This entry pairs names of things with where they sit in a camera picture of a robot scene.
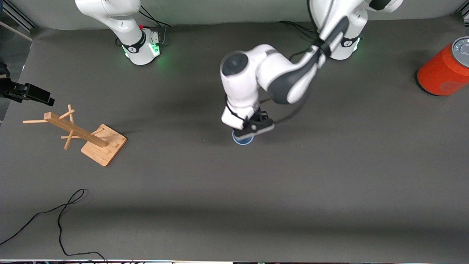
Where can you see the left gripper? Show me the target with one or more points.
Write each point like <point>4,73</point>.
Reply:
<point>256,117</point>

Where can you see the light blue cup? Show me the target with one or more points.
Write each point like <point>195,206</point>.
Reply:
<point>242,141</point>

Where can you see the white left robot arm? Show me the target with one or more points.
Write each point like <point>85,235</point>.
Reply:
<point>271,73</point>

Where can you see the wooden mug tree stand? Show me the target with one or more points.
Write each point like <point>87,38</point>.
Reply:
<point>102,146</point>

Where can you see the orange cylindrical canister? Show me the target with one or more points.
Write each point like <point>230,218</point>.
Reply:
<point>441,71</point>

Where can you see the aluminium frame rail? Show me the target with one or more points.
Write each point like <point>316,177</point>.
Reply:
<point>18,14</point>

